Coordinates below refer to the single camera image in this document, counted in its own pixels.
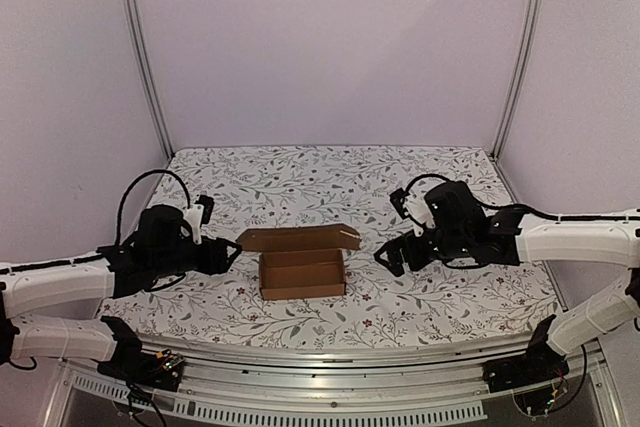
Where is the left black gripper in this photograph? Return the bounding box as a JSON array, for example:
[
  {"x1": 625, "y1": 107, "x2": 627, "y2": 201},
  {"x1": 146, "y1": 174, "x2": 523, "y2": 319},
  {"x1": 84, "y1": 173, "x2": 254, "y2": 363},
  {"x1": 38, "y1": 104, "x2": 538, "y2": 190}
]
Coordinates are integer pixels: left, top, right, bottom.
[{"x1": 151, "y1": 235, "x2": 241, "y2": 280}]

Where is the brown cardboard paper box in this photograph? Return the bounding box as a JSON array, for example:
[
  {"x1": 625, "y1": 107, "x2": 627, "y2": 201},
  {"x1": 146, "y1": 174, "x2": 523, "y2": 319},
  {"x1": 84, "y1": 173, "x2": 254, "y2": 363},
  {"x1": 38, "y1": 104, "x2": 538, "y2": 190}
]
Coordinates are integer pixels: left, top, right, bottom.
[{"x1": 237, "y1": 223, "x2": 361, "y2": 301}]

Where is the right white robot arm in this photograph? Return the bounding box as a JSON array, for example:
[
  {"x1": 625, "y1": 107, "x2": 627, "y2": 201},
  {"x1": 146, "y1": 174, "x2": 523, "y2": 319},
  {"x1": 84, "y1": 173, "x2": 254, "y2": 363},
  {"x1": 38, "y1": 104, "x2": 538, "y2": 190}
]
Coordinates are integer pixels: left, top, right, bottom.
[{"x1": 374, "y1": 177, "x2": 639, "y2": 383}]

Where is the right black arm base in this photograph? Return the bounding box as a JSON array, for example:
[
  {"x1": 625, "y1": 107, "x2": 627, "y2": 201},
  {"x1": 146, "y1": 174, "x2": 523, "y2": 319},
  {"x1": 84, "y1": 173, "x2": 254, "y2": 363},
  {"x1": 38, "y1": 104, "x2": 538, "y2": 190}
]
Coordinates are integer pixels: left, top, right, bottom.
[{"x1": 482, "y1": 315, "x2": 569, "y2": 417}]

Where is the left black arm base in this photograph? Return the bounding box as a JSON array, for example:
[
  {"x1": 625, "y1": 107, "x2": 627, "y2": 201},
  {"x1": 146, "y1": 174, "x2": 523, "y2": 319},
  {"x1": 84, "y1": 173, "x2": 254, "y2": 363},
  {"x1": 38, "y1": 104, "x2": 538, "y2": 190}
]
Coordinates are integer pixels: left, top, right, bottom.
[{"x1": 97, "y1": 316, "x2": 185, "y2": 392}]

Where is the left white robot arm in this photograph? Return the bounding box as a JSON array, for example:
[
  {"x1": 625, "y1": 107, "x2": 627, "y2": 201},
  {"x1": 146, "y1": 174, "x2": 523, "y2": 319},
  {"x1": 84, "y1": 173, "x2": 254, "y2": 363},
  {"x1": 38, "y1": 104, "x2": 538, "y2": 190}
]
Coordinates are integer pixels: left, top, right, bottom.
[{"x1": 1, "y1": 204, "x2": 242, "y2": 381}]

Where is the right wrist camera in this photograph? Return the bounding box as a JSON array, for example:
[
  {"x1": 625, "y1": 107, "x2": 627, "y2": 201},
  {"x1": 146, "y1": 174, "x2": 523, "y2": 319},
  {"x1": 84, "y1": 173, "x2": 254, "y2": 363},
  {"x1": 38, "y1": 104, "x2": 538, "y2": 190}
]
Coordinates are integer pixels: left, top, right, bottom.
[{"x1": 389, "y1": 188, "x2": 435, "y2": 237}]

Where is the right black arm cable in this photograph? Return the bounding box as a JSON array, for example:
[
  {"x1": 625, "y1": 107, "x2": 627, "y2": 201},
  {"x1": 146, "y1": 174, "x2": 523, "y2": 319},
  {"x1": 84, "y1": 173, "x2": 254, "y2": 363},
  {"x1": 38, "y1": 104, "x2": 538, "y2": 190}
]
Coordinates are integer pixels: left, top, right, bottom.
[{"x1": 402, "y1": 173, "x2": 640, "y2": 222}]

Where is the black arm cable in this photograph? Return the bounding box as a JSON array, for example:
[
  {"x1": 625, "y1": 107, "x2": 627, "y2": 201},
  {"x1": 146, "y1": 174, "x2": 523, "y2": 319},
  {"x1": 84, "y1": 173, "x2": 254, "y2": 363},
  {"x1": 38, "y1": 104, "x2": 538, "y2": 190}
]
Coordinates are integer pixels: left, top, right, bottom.
[
  {"x1": 402, "y1": 173, "x2": 640, "y2": 222},
  {"x1": 115, "y1": 170, "x2": 194, "y2": 248}
]

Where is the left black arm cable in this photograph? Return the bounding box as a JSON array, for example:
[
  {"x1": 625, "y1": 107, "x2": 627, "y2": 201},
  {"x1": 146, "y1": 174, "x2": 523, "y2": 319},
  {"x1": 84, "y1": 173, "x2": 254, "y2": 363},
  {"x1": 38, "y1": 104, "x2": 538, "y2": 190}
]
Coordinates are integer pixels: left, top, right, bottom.
[{"x1": 115, "y1": 170, "x2": 194, "y2": 248}]

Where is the aluminium front rail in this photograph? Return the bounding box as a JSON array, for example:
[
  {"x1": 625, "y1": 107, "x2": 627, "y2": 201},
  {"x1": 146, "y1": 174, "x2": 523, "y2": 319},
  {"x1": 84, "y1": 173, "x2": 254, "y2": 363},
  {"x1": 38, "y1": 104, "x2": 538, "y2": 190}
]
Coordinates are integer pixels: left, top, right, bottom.
[{"x1": 43, "y1": 334, "x2": 626, "y2": 426}]

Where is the left aluminium frame post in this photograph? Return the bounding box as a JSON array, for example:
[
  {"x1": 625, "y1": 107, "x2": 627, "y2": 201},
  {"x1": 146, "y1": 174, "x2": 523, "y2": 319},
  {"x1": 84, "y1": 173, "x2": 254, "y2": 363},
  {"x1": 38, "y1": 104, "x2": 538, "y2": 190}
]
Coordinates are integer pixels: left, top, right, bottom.
[{"x1": 122, "y1": 0, "x2": 175, "y2": 160}]

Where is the aluminium frame post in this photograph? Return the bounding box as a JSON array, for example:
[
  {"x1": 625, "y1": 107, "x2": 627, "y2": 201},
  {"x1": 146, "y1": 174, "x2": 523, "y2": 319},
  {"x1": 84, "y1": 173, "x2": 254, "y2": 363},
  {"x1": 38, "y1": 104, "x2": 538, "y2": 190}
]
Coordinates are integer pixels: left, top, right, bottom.
[
  {"x1": 490, "y1": 0, "x2": 543, "y2": 163},
  {"x1": 122, "y1": 0, "x2": 175, "y2": 160}
]

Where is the right aluminium frame post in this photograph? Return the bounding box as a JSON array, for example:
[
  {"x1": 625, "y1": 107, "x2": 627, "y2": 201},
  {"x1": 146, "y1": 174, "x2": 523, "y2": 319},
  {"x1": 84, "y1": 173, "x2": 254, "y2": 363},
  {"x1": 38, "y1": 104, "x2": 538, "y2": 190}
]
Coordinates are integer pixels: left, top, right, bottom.
[{"x1": 490, "y1": 0, "x2": 543, "y2": 163}]

